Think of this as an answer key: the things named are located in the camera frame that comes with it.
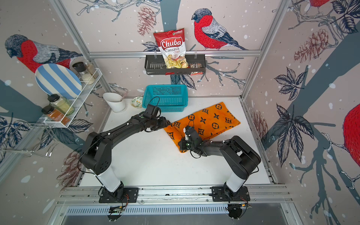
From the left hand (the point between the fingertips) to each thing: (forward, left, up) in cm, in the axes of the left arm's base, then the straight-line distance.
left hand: (169, 121), depth 91 cm
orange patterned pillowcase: (+6, -28, -9) cm, 30 cm away
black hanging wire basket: (+33, +9, +22) cm, 41 cm away
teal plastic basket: (+34, +4, -12) cm, 37 cm away
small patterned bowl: (+27, +30, -10) cm, 42 cm away
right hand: (-10, -7, -10) cm, 16 cm away
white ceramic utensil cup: (+20, +43, -2) cm, 48 cm away
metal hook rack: (-26, +51, +15) cm, 59 cm away
